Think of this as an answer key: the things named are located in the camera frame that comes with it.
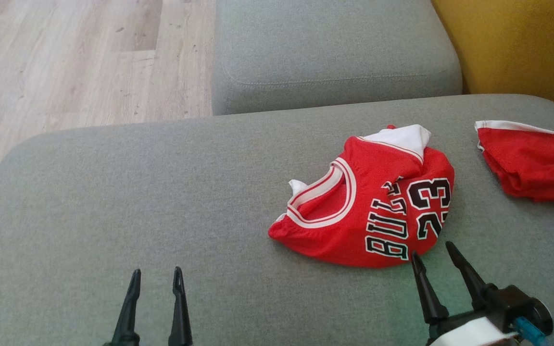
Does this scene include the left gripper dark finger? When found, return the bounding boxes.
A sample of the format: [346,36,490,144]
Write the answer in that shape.
[168,267,194,346]
[110,269,142,346]

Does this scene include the grey sofa cushion block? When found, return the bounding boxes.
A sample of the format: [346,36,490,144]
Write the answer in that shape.
[211,0,464,116]

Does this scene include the red shorts with white stripe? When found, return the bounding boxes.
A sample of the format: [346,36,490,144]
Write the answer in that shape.
[474,120,554,204]

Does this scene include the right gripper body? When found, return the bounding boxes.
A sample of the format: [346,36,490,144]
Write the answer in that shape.
[426,285,554,346]

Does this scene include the right gripper blue-plug cable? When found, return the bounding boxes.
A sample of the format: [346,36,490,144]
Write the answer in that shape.
[515,317,548,346]

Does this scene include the red Bulls basketball jersey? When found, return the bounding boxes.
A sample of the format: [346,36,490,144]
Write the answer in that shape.
[268,124,455,269]

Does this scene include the grey fabric sofa seat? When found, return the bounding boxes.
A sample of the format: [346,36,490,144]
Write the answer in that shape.
[0,94,554,346]

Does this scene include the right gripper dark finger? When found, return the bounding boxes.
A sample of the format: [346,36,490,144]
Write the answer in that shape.
[410,251,450,324]
[445,241,497,309]

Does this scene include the yellow upholstered furniture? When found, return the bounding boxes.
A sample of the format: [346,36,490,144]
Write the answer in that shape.
[431,0,554,124]

